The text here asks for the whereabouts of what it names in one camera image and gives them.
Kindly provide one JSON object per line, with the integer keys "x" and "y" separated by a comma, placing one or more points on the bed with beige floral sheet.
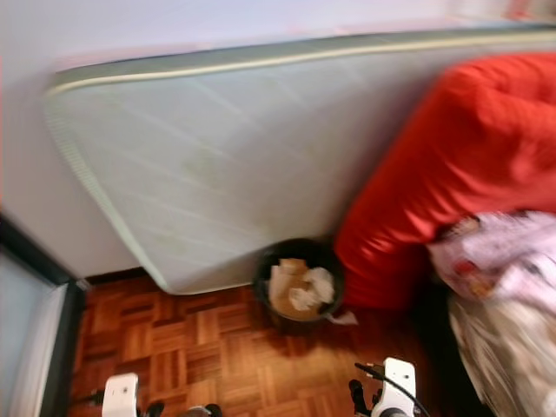
{"x": 504, "y": 347}

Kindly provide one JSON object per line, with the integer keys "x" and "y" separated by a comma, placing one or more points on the small white paper scrap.
{"x": 343, "y": 318}

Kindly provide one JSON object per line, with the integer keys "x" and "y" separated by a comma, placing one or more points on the pink cartoon print blanket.
{"x": 504, "y": 248}

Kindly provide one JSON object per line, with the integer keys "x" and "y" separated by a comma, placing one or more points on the red folded futon cushion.
{"x": 460, "y": 148}

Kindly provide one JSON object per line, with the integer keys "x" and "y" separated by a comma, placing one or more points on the black framed glass door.
{"x": 68, "y": 347}

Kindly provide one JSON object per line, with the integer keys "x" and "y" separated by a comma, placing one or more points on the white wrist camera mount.
{"x": 120, "y": 395}
{"x": 398, "y": 382}

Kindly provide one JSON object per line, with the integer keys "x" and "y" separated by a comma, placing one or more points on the black round waste bin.
{"x": 300, "y": 246}

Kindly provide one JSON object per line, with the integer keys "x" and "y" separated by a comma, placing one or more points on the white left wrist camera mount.
{"x": 120, "y": 395}

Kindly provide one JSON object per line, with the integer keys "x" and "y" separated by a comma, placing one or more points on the brown paper bag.
{"x": 282, "y": 304}

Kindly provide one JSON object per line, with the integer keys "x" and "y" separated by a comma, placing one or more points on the crumpled white paper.
{"x": 317, "y": 287}

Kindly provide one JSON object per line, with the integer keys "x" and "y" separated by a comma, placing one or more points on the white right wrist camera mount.
{"x": 398, "y": 382}

